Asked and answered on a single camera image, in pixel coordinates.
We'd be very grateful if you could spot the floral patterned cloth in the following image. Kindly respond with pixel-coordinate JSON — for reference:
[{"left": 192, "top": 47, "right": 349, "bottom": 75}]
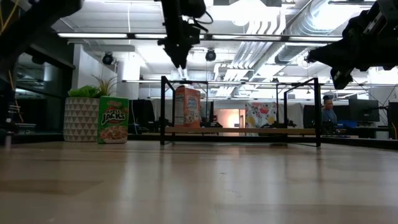
[{"left": 244, "top": 101, "right": 277, "bottom": 136}]

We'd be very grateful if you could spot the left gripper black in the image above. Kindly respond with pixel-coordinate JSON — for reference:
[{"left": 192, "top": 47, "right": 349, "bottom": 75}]
[{"left": 157, "top": 12, "right": 201, "bottom": 70}]

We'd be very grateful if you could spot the black metal wooden board shelf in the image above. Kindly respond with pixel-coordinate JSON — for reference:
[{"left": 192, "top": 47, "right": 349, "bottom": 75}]
[{"left": 160, "top": 75, "right": 322, "bottom": 147}]

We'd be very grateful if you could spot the orange Mini Wheats cereal box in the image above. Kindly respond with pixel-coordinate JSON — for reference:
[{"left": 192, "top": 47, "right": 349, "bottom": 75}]
[{"left": 174, "top": 85, "right": 201, "bottom": 128}]

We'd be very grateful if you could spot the white triangle pattern planter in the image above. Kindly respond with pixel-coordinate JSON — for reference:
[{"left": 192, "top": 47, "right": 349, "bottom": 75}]
[{"left": 63, "top": 96, "right": 100, "bottom": 142}]

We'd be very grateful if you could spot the black computer monitor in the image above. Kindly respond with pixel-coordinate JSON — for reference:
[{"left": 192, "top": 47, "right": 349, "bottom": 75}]
[
  {"left": 348, "top": 98, "right": 381, "bottom": 123},
  {"left": 129, "top": 99, "right": 155, "bottom": 125}
]

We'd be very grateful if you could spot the green leafy plant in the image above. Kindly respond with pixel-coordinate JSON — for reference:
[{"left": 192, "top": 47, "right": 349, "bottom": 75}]
[{"left": 67, "top": 85, "right": 101, "bottom": 99}]

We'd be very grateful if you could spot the black left camera cable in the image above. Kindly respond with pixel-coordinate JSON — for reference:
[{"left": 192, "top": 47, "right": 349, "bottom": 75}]
[{"left": 192, "top": 11, "right": 215, "bottom": 34}]

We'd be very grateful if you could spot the person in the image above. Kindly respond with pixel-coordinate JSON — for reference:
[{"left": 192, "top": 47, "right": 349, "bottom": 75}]
[{"left": 322, "top": 95, "right": 338, "bottom": 125}]

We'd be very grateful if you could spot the spiky grass plant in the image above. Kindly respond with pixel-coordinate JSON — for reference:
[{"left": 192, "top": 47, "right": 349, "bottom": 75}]
[{"left": 92, "top": 74, "right": 118, "bottom": 97}]

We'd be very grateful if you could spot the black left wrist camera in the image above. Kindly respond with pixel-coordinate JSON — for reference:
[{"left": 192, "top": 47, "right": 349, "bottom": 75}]
[{"left": 180, "top": 0, "right": 208, "bottom": 19}]

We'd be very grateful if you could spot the grey metal bracket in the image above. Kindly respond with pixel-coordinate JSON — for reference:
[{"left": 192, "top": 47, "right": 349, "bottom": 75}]
[{"left": 14, "top": 123, "right": 37, "bottom": 134}]

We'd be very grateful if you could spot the green Apple Jacks cereal box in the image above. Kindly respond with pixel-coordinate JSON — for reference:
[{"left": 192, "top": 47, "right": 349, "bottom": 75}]
[{"left": 97, "top": 95, "right": 130, "bottom": 144}]

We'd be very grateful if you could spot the silver ceiling air duct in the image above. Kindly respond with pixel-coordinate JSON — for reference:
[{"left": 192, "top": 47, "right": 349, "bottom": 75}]
[{"left": 273, "top": 0, "right": 352, "bottom": 66}]

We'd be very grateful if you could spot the overhead LED light bar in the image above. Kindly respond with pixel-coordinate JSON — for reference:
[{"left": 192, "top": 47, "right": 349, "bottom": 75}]
[{"left": 57, "top": 32, "right": 343, "bottom": 43}]

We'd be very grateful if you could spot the blue desk object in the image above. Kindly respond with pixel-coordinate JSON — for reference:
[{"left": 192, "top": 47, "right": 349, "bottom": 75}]
[{"left": 337, "top": 120, "right": 358, "bottom": 129}]

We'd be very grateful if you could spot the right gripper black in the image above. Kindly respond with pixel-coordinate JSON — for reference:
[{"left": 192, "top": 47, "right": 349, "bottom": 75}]
[{"left": 306, "top": 0, "right": 379, "bottom": 91}]

